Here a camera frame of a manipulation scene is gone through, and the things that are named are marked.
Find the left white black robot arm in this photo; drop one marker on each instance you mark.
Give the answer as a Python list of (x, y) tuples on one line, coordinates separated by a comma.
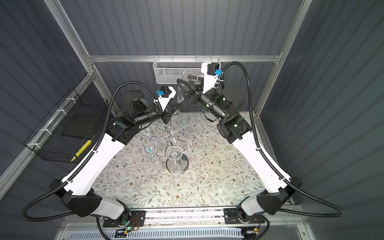
[(78, 195)]

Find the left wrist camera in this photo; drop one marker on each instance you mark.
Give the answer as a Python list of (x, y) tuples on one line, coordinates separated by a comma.
[(164, 96)]

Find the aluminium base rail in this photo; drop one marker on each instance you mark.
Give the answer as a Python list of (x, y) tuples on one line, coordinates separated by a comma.
[(205, 223)]

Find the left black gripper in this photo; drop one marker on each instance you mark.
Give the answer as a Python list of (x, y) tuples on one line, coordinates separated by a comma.
[(167, 113)]

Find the chrome wine glass rack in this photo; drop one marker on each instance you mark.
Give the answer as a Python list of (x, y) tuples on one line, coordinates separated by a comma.
[(176, 136)]

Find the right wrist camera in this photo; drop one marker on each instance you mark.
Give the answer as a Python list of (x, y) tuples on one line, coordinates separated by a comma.
[(211, 73)]

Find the black wire basket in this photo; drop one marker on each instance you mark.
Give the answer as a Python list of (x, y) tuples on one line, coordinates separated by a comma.
[(80, 118)]

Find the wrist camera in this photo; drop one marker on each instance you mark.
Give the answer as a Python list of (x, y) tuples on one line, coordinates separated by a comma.
[(164, 96), (211, 73)]

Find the white wire mesh basket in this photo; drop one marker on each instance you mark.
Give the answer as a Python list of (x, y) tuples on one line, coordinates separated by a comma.
[(167, 72)]

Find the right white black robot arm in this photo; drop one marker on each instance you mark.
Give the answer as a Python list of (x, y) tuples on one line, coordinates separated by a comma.
[(225, 106)]

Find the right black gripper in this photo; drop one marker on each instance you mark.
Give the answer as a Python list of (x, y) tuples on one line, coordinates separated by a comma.
[(192, 93)]

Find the yellow black striped tool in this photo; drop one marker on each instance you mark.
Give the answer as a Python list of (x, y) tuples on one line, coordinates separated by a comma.
[(81, 150)]

